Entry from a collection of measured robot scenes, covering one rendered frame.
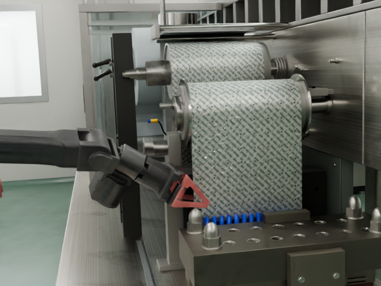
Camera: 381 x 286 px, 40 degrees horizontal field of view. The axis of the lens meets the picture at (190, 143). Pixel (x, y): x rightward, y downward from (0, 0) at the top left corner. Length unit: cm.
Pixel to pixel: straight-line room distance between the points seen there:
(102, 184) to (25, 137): 18
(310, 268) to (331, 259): 4
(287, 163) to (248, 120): 13
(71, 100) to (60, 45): 68
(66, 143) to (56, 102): 565
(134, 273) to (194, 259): 32
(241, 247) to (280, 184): 24
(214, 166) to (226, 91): 16
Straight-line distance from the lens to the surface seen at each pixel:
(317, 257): 94
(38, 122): 665
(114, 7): 206
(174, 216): 116
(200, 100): 105
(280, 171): 111
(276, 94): 110
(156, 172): 102
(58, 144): 97
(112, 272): 120
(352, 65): 110
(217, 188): 108
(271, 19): 166
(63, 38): 661
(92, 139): 99
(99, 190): 104
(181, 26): 134
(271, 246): 93
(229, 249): 92
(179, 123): 107
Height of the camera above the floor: 134
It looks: 8 degrees down
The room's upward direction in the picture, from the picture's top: 2 degrees counter-clockwise
